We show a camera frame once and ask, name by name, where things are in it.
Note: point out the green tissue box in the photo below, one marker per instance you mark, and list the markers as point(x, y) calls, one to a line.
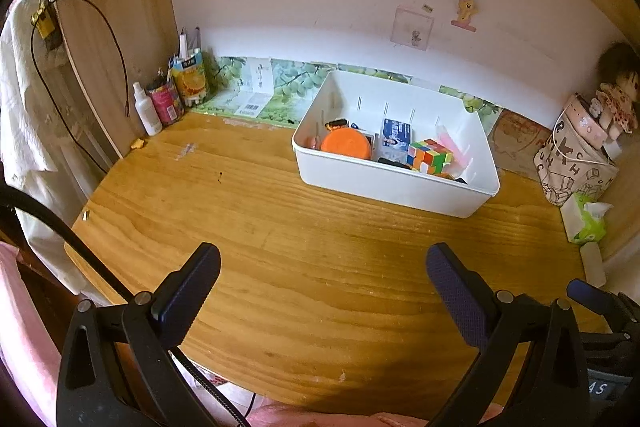
point(587, 219)

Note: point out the white rectangular block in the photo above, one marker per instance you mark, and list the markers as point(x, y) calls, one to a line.
point(593, 264)

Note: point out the green grape wall poster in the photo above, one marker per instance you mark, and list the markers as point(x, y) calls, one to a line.
point(280, 82)

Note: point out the plush doll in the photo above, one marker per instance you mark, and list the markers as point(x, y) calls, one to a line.
point(620, 97)

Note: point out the white plastic storage bin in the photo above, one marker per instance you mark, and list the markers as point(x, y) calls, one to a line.
point(390, 192)

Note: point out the yellow hanging tag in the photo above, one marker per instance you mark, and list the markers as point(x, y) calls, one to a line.
point(44, 22)

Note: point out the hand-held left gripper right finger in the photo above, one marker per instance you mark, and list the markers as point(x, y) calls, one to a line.
point(457, 302)

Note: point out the orange juice carton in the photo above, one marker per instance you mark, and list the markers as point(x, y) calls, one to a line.
point(190, 79)

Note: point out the white spray bottle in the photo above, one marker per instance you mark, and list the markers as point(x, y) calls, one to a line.
point(147, 112)

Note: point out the pink cloth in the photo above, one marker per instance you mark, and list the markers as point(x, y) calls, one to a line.
point(25, 347)

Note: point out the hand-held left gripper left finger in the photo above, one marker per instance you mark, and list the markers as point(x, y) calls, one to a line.
point(187, 302)

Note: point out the clear square wall sticker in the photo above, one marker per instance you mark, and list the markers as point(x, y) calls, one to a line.
point(411, 29)

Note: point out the person's leg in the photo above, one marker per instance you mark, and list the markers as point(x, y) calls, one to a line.
point(340, 419)

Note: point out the blue and white box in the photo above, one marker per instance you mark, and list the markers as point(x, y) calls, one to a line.
point(395, 137)

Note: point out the printed canvas bag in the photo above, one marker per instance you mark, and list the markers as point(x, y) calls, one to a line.
point(575, 157)

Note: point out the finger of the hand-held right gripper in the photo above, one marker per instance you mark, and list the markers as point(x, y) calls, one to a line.
point(590, 297)

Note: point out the multicolour puzzle cube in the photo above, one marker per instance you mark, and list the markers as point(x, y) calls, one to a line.
point(430, 157)

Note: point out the pink printed can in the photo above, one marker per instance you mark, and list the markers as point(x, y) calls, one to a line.
point(165, 104)

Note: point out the white tube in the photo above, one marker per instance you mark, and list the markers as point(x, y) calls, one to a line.
point(185, 42)

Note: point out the white curtain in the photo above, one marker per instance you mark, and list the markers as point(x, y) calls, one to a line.
point(40, 132)

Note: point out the clear plastic box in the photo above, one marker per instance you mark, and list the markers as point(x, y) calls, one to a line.
point(452, 147)

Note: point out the brown paper drawing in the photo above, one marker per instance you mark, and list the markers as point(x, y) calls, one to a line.
point(517, 142)

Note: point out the yellow pony wall sticker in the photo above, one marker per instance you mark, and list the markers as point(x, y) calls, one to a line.
point(466, 12)

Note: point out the orange round case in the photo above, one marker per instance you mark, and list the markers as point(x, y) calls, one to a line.
point(347, 144)

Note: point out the small yellow object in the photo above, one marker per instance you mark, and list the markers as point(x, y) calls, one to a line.
point(136, 144)

